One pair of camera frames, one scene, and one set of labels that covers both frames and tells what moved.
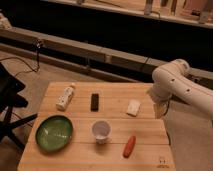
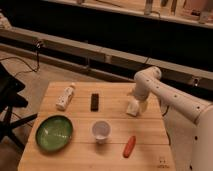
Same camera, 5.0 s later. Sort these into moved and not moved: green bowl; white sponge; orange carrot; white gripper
Moved: white gripper
Not moved: orange carrot; green bowl; white sponge
